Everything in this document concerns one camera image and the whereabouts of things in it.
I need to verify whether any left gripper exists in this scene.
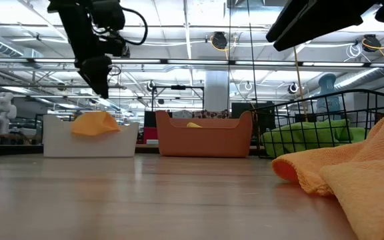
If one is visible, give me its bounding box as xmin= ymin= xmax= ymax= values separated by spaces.
xmin=47 ymin=0 xmax=113 ymax=99

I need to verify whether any orange towel with white tag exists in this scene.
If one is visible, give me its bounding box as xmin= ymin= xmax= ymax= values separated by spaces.
xmin=71 ymin=111 xmax=121 ymax=137

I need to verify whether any orange microfiber towel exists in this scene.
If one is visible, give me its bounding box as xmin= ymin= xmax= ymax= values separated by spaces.
xmin=271 ymin=110 xmax=384 ymax=240

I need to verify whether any clear bottle with blue cap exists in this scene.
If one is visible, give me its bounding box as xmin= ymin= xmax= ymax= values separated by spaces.
xmin=316 ymin=73 xmax=342 ymax=121

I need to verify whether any white plastic basket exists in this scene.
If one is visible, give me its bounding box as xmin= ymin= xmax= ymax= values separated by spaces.
xmin=43 ymin=114 xmax=141 ymax=158

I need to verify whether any red box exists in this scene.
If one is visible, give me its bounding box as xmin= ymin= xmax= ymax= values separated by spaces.
xmin=143 ymin=126 xmax=159 ymax=145

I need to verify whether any long ceiling light bar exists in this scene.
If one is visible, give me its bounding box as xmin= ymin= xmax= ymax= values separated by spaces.
xmin=0 ymin=57 xmax=384 ymax=69

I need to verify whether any white round column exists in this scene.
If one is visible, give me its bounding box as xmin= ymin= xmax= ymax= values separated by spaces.
xmin=205 ymin=70 xmax=230 ymax=113

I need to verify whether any floral patterned cushion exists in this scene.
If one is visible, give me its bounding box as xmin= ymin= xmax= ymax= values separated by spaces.
xmin=191 ymin=109 xmax=231 ymax=119

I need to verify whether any orange plastic basket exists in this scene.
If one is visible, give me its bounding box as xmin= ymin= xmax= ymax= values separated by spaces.
xmin=155 ymin=110 xmax=253 ymax=158

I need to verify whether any black ceiling cable reel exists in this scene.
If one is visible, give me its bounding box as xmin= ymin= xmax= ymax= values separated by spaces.
xmin=211 ymin=31 xmax=229 ymax=51
xmin=361 ymin=34 xmax=382 ymax=53
xmin=111 ymin=33 xmax=131 ymax=58

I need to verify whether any black hanging cable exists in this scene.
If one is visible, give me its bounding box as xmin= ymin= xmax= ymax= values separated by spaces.
xmin=246 ymin=0 xmax=259 ymax=111

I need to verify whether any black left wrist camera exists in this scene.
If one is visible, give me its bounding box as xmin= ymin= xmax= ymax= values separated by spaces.
xmin=90 ymin=0 xmax=127 ymax=31

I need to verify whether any yellow hanging cable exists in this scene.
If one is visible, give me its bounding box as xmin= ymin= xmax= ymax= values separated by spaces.
xmin=293 ymin=46 xmax=309 ymax=121

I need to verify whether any black left wrist camera cable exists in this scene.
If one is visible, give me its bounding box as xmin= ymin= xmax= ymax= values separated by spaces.
xmin=121 ymin=6 xmax=149 ymax=47

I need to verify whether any black wire basket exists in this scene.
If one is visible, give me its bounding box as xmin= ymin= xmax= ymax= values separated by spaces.
xmin=250 ymin=89 xmax=384 ymax=160

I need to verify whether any black metal frame stand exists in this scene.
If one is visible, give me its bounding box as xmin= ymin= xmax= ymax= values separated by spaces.
xmin=151 ymin=85 xmax=205 ymax=108

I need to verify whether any black aluminium rig frame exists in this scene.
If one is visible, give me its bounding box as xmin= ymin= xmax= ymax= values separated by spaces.
xmin=0 ymin=143 xmax=266 ymax=157

